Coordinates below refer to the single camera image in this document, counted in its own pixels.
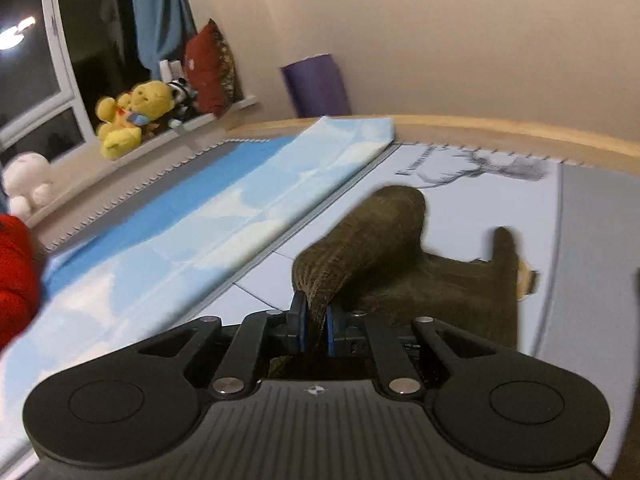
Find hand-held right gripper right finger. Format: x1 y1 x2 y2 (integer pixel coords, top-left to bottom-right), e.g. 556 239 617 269
324 306 522 399

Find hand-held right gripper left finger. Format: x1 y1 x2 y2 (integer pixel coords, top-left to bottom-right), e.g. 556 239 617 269
135 291 308 401

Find brown corduroy pants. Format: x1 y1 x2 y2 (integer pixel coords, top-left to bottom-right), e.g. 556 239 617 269
267 185 522 381

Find blue cloud print sheet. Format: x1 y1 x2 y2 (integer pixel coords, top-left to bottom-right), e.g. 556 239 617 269
0 116 396 461

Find white deer print sheet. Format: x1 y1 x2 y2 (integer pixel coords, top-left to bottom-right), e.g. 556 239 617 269
235 142 563 361

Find grey zigzag edged bed mat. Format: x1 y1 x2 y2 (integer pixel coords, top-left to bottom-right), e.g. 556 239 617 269
37 135 296 254

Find purple rolled mat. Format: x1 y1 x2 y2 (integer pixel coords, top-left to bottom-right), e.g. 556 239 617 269
280 54 351 118

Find panda plush toy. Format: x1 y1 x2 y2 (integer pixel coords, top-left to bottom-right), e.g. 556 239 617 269
165 77 198 122

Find yellow teddy bear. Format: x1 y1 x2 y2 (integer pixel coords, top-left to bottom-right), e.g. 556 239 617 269
95 80 176 161

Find dark red pillow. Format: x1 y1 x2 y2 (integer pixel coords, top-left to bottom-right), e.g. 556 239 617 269
182 19 243 117

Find window sill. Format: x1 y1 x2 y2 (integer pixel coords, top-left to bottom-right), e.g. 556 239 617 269
27 97 259 231

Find grey bed sheet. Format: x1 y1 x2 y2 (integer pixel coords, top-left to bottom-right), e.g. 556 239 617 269
520 162 640 476

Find red folded blanket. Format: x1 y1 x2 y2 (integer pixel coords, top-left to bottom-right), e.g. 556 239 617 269
0 214 44 351

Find white plush toy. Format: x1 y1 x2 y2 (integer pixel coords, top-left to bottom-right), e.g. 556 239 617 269
2 151 56 222

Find blue curtain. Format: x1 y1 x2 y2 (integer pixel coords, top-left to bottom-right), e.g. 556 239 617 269
125 0 198 81

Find white framed window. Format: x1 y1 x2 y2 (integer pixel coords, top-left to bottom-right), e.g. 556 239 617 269
0 0 132 151

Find wooden bed frame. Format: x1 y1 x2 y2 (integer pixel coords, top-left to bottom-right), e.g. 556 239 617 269
227 115 640 177

